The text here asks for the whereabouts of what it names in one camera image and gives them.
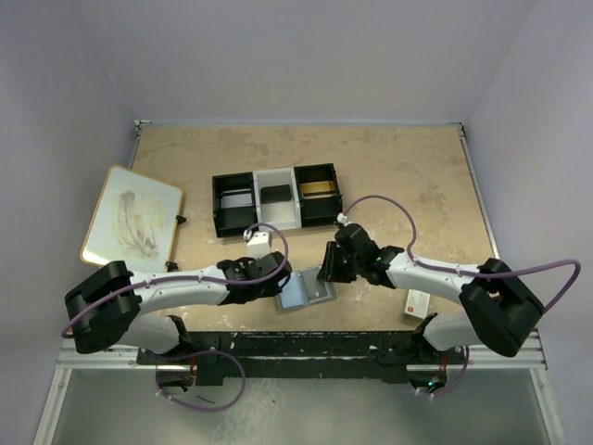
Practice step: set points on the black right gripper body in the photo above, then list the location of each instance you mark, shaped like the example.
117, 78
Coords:
341, 268

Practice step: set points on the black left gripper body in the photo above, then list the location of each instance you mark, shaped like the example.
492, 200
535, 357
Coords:
266, 291

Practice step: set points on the grey card holder wallet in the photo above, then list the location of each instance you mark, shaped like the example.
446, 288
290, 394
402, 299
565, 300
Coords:
303, 289

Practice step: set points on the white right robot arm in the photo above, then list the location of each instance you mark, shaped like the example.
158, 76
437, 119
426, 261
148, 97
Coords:
499, 313

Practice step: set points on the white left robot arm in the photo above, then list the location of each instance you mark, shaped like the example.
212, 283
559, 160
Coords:
116, 306

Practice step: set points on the silver card in tray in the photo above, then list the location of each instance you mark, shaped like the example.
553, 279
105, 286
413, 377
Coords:
238, 198

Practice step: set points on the gold card in tray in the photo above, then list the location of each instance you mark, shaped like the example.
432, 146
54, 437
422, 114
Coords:
316, 190

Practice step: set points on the three-compartment card tray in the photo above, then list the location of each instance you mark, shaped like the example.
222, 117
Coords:
290, 215

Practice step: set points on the black card in tray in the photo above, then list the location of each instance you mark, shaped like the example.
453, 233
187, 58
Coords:
275, 193

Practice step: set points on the small white red box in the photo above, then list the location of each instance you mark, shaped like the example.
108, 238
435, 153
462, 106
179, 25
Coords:
417, 304

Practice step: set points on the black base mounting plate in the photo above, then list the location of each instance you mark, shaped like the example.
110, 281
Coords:
392, 357

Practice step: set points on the wood-framed whiteboard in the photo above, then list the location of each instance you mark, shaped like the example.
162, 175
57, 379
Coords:
135, 221

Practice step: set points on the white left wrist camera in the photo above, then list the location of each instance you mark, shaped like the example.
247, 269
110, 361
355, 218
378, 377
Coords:
258, 243

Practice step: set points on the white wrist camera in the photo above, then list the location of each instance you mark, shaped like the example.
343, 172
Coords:
258, 243
342, 220

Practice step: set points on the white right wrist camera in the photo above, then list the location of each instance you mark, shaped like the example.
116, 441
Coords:
342, 220

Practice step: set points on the aluminium frame rail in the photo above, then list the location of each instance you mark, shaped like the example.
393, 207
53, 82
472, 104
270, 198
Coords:
123, 358

